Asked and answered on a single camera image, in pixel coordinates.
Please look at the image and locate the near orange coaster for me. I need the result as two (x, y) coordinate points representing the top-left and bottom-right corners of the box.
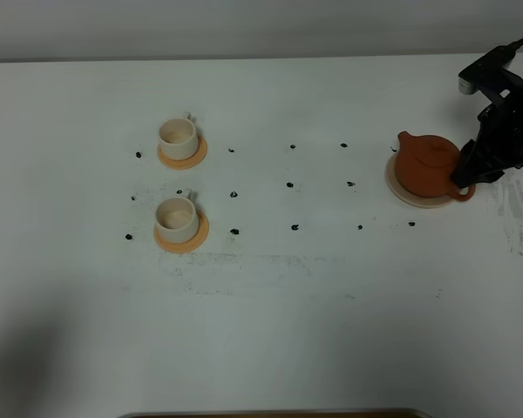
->
(153, 211), (209, 254)

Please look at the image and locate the near white teacup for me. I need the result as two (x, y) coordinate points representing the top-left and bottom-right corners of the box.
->
(155, 189), (199, 244)

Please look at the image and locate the far orange coaster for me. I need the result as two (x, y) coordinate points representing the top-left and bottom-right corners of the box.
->
(157, 134), (208, 170)

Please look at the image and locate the far white teacup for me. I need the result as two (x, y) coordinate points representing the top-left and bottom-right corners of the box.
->
(158, 112), (199, 161)

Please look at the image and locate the cream teapot saucer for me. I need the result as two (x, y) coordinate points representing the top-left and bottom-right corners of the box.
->
(385, 152), (476, 209)

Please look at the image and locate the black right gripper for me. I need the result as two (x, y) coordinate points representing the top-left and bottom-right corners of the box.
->
(451, 91), (523, 188)

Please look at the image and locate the white teacup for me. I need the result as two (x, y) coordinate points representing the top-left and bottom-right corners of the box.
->
(158, 112), (199, 161)
(155, 189), (199, 244)

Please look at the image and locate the brown clay teapot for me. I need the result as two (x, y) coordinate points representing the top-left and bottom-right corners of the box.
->
(393, 131), (476, 202)

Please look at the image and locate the orange coaster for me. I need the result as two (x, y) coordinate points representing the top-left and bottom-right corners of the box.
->
(157, 134), (208, 170)
(153, 211), (209, 254)

